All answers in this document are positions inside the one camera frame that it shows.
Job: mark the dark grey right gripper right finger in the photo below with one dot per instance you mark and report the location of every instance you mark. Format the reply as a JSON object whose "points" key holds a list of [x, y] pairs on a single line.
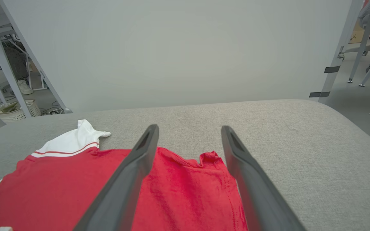
{"points": [[255, 192]]}

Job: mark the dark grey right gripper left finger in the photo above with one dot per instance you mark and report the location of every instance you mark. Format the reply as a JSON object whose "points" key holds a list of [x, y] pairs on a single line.
{"points": [[124, 192]]}

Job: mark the red and white jersey shirt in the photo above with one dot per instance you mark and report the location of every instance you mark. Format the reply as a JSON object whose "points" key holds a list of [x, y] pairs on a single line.
{"points": [[59, 192]]}

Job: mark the black tape strip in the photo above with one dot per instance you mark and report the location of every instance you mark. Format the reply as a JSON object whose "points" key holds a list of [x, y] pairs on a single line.
{"points": [[332, 69], [320, 94]]}

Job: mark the white laundry basket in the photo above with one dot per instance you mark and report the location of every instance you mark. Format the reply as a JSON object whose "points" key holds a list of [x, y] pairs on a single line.
{"points": [[21, 114]]}

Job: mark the green cloth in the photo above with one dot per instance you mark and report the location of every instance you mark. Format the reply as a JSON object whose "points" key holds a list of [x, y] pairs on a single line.
{"points": [[8, 107]]}

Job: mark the white shoe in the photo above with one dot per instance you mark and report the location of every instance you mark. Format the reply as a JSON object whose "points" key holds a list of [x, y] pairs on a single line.
{"points": [[24, 87]]}

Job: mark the white partition board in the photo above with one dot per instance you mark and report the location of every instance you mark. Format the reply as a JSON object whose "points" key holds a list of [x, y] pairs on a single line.
{"points": [[188, 51]]}

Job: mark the grey metal chair legs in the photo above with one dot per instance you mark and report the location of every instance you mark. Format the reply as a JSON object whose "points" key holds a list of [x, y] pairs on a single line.
{"points": [[369, 48]]}

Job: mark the brown cardboard box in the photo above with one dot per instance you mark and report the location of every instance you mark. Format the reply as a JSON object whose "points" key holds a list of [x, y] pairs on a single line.
{"points": [[356, 36]]}

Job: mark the grey metal partition frame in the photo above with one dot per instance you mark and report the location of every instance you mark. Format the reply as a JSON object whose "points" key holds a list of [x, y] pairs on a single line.
{"points": [[342, 41], [34, 57]]}

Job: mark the white metal table frame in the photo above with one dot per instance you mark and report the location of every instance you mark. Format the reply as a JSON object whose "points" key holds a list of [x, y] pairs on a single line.
{"points": [[2, 61]]}

